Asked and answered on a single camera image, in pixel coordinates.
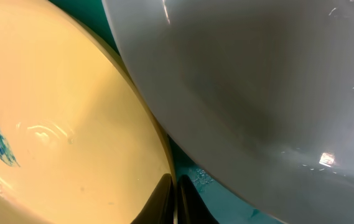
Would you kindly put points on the light blue plate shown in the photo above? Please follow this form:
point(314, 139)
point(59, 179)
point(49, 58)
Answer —
point(259, 93)

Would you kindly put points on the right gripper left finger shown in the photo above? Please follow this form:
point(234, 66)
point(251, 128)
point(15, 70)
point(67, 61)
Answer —
point(159, 208)

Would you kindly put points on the yellow-rimmed plate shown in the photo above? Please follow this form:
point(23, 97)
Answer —
point(77, 143)

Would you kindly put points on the teal plastic tray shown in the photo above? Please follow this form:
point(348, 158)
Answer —
point(224, 205)

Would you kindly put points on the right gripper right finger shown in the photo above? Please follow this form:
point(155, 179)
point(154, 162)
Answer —
point(191, 209)

